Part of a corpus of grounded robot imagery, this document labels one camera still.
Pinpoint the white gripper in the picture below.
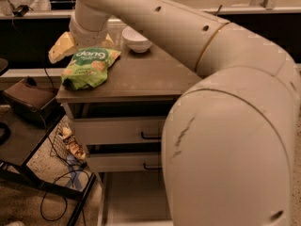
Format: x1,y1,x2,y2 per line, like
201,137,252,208
48,14,115,64

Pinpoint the green rice chip bag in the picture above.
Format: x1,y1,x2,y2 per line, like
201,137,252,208
61,47,121,90

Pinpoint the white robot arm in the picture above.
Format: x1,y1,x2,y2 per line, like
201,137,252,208
70,0,300,226

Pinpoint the grey drawer cabinet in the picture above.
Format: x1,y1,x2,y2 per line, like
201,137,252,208
55,16,203,226

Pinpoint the snack bag in basket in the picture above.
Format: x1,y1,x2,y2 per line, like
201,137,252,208
62,127,86,161

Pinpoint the open bottom drawer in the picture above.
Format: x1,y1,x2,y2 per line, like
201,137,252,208
97,170,173,226

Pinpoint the white ceramic bowl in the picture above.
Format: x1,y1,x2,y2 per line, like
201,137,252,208
121,26,152,53

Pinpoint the brown pouch on table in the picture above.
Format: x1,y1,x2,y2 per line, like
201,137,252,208
2,76,59,127

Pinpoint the black side table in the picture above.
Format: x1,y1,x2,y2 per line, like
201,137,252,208
0,105,96,226

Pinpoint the top drawer with handle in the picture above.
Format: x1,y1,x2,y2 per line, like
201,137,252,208
63,99,177,146

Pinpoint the drawer with handle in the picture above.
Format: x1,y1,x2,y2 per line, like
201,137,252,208
63,99,177,146
87,142,162,172

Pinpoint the wire basket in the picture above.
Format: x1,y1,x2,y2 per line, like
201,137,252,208
51,117,85,165

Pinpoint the middle drawer with handle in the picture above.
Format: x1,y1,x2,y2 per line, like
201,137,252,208
87,142,162,172

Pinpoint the black floor cable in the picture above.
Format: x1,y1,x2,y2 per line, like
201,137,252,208
40,169,92,223

